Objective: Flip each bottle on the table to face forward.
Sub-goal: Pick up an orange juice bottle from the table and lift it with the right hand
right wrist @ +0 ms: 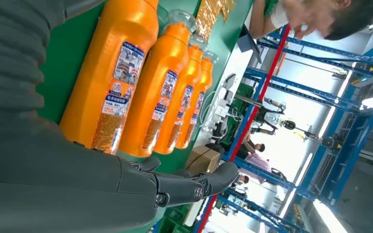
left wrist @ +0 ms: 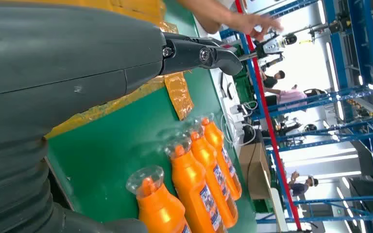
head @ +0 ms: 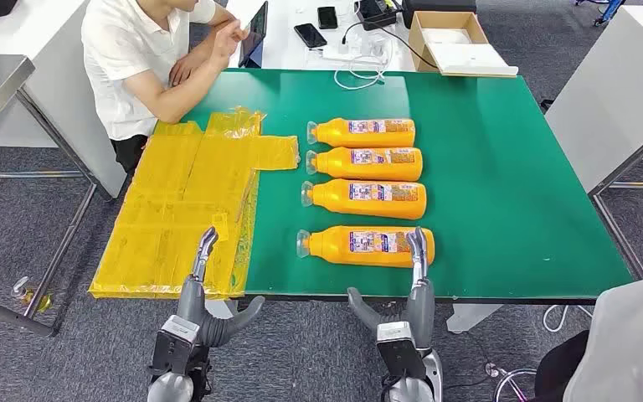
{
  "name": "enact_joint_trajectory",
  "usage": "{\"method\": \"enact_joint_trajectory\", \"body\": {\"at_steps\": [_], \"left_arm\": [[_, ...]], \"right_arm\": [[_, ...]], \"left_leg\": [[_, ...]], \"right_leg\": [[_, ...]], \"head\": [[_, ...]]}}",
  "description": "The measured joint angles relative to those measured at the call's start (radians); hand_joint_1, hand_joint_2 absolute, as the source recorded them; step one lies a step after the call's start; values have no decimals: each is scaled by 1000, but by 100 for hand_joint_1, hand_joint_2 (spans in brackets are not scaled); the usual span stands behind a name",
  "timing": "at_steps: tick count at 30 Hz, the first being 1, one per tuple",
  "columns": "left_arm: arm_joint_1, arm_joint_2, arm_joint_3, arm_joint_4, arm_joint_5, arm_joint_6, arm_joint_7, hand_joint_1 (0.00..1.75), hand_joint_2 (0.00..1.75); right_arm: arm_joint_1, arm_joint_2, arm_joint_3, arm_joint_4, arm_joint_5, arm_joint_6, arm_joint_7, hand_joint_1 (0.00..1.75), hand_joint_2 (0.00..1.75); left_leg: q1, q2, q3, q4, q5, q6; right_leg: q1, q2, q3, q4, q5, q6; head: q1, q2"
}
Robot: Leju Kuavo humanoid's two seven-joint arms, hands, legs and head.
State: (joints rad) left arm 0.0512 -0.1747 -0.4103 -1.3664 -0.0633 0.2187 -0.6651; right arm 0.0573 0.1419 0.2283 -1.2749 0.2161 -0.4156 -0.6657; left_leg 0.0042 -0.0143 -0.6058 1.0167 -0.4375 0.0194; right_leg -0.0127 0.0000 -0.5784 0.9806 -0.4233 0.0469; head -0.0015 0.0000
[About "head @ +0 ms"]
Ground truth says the yellow plastic sheet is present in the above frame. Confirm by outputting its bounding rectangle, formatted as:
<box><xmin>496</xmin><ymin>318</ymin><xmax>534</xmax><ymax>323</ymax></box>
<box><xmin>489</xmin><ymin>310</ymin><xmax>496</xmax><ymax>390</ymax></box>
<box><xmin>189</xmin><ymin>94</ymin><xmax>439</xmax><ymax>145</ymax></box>
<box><xmin>88</xmin><ymin>106</ymin><xmax>301</xmax><ymax>301</ymax></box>

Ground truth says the black power cable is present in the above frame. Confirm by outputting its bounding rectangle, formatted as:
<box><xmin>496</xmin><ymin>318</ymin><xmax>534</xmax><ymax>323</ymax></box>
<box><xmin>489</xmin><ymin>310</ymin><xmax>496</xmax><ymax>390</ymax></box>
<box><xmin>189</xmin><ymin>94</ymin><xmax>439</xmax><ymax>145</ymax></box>
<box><xmin>341</xmin><ymin>21</ymin><xmax>439</xmax><ymax>70</ymax></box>

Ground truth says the small bottle on floor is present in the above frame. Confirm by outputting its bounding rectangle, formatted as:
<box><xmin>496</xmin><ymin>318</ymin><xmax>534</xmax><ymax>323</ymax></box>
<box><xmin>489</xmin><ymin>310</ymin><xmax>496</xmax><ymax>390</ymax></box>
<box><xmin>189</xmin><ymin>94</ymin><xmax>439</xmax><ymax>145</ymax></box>
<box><xmin>10</xmin><ymin>276</ymin><xmax>54</xmax><ymax>313</ymax></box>

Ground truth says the black smartphone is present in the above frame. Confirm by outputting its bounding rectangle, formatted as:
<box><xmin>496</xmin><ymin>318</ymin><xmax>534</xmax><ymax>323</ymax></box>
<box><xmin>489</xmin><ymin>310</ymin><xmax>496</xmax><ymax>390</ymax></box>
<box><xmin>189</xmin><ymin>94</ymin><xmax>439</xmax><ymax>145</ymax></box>
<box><xmin>316</xmin><ymin>6</ymin><xmax>339</xmax><ymax>30</ymax></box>
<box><xmin>293</xmin><ymin>23</ymin><xmax>328</xmax><ymax>49</ymax></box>

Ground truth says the chrome stool ring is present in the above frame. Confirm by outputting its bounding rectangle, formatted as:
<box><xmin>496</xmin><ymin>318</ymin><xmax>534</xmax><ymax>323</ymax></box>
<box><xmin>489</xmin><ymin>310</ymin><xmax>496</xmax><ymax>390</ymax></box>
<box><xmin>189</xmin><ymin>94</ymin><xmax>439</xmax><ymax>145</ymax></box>
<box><xmin>485</xmin><ymin>360</ymin><xmax>539</xmax><ymax>402</ymax></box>

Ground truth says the white power strip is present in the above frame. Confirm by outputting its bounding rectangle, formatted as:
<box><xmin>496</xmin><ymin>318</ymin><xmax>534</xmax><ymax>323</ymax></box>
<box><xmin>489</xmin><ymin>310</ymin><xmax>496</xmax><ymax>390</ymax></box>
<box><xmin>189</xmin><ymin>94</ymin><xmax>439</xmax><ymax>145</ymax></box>
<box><xmin>321</xmin><ymin>39</ymin><xmax>389</xmax><ymax>63</ymax></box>

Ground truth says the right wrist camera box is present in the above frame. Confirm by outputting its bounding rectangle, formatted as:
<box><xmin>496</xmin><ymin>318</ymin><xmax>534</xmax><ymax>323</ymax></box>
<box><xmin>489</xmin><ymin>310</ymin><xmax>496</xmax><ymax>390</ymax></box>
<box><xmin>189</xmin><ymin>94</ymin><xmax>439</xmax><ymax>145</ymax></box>
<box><xmin>375</xmin><ymin>322</ymin><xmax>429</xmax><ymax>382</ymax></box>

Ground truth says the orange detergent bottle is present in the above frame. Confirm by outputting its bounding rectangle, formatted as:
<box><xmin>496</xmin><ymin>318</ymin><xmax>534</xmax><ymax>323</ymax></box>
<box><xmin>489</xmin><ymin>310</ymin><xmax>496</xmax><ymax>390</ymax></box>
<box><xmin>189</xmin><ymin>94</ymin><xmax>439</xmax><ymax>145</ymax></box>
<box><xmin>296</xmin><ymin>224</ymin><xmax>436</xmax><ymax>269</ymax></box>
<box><xmin>301</xmin><ymin>178</ymin><xmax>428</xmax><ymax>221</ymax></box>
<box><xmin>305</xmin><ymin>147</ymin><xmax>424</xmax><ymax>183</ymax></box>
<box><xmin>306</xmin><ymin>117</ymin><xmax>416</xmax><ymax>149</ymax></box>

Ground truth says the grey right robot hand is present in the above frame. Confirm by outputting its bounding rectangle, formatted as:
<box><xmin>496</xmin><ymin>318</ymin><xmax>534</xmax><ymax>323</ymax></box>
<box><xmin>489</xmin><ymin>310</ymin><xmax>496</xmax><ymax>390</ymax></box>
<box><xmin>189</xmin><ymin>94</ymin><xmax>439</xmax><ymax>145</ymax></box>
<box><xmin>347</xmin><ymin>226</ymin><xmax>437</xmax><ymax>353</ymax></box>

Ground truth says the person's left hand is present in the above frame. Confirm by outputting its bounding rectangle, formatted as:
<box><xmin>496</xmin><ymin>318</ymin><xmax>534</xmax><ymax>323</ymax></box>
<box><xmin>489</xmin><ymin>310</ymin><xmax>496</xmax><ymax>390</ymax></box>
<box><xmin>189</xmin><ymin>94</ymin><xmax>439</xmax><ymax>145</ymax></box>
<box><xmin>168</xmin><ymin>50</ymin><xmax>203</xmax><ymax>87</ymax></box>

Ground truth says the white desk with side panel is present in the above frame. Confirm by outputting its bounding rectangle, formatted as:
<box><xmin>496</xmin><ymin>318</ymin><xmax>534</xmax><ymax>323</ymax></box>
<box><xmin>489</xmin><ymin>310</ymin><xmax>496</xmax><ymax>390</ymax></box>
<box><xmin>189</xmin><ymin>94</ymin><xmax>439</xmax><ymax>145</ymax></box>
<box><xmin>0</xmin><ymin>0</ymin><xmax>128</xmax><ymax>201</ymax></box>

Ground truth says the white floor cable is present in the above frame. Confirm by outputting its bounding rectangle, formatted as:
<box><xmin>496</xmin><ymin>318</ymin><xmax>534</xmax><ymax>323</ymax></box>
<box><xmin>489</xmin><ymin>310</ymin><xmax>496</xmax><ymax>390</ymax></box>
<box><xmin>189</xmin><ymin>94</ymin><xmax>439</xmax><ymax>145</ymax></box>
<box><xmin>542</xmin><ymin>303</ymin><xmax>594</xmax><ymax>334</ymax></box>

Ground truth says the white desk on metal frame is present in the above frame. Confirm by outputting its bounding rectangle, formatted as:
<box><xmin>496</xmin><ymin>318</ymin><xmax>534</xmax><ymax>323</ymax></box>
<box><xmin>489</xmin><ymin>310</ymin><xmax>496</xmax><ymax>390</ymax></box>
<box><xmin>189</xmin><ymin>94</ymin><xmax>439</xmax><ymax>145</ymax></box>
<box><xmin>544</xmin><ymin>5</ymin><xmax>643</xmax><ymax>281</ymax></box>

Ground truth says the white desk with devices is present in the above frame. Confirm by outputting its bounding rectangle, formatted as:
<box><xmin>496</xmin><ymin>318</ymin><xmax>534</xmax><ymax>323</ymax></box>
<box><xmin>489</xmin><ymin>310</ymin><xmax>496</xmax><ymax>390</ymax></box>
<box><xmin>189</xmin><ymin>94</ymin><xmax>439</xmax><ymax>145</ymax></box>
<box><xmin>227</xmin><ymin>0</ymin><xmax>417</xmax><ymax>72</ymax></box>

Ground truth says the open cardboard box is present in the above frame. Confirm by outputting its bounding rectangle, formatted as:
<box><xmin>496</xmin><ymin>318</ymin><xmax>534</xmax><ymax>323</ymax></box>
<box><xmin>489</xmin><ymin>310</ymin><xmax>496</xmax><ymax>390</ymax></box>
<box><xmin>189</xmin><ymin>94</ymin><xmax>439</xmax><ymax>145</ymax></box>
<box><xmin>408</xmin><ymin>11</ymin><xmax>519</xmax><ymax>79</ymax></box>

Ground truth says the person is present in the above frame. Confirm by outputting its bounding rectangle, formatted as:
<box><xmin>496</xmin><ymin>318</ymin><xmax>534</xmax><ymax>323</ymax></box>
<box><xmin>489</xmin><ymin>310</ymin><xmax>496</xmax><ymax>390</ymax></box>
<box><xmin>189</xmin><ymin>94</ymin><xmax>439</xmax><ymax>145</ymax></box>
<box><xmin>81</xmin><ymin>0</ymin><xmax>250</xmax><ymax>176</ymax></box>
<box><xmin>563</xmin><ymin>271</ymin><xmax>643</xmax><ymax>402</ymax></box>

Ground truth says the person's right hand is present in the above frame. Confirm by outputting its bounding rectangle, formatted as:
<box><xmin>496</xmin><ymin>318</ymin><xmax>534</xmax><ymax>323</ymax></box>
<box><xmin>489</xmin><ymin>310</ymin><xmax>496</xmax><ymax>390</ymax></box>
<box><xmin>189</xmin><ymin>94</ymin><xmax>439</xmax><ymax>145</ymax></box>
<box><xmin>210</xmin><ymin>19</ymin><xmax>250</xmax><ymax>70</ymax></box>

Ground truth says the black charger device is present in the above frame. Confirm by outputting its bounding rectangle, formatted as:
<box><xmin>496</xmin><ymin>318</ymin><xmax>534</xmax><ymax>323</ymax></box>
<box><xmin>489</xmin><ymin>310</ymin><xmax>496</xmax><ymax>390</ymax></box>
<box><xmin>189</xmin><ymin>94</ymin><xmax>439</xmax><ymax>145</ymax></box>
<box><xmin>354</xmin><ymin>0</ymin><xmax>399</xmax><ymax>32</ymax></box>

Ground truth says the white charging cable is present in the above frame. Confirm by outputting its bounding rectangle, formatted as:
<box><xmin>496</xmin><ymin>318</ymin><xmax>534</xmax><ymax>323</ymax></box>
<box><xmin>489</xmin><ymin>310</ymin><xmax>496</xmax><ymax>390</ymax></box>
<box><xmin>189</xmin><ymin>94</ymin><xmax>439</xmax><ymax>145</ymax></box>
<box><xmin>332</xmin><ymin>35</ymin><xmax>394</xmax><ymax>91</ymax></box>

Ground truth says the black round stool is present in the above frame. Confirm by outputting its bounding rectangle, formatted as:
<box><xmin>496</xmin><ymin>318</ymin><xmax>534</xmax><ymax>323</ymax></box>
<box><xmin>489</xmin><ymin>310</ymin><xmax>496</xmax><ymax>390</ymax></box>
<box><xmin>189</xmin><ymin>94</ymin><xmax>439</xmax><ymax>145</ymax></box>
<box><xmin>532</xmin><ymin>330</ymin><xmax>592</xmax><ymax>402</ymax></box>

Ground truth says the dark tablet on stand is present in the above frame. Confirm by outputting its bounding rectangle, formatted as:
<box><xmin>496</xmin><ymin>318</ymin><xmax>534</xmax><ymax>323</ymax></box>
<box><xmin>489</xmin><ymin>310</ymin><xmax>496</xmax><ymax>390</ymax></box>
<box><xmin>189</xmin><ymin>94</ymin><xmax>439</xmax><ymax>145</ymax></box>
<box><xmin>237</xmin><ymin>1</ymin><xmax>270</xmax><ymax>69</ymax></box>

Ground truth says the white item inside carton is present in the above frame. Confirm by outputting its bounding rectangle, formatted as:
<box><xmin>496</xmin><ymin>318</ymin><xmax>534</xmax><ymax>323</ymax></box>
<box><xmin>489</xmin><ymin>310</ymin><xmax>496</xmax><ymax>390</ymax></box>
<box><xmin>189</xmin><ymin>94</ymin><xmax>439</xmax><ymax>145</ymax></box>
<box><xmin>421</xmin><ymin>28</ymin><xmax>470</xmax><ymax>47</ymax></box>

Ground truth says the white table leg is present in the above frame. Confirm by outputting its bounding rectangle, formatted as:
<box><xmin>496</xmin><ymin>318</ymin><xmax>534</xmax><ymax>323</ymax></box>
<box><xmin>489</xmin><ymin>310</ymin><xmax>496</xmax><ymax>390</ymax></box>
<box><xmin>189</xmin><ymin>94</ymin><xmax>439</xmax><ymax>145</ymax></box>
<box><xmin>204</xmin><ymin>299</ymin><xmax>239</xmax><ymax>322</ymax></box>
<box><xmin>445</xmin><ymin>301</ymin><xmax>505</xmax><ymax>335</ymax></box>

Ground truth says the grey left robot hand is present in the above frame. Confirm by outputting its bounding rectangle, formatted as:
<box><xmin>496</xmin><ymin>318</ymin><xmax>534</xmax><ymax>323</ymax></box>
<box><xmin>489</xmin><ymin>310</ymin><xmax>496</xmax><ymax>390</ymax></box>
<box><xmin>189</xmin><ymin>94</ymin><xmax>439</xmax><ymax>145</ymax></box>
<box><xmin>176</xmin><ymin>226</ymin><xmax>266</xmax><ymax>348</ymax></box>

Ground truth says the white flat box lid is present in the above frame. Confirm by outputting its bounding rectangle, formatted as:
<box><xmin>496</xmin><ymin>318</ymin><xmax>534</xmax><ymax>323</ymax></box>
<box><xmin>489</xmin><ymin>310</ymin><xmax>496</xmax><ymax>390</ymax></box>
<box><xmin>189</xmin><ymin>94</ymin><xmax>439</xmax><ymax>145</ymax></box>
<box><xmin>426</xmin><ymin>43</ymin><xmax>519</xmax><ymax>77</ymax></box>

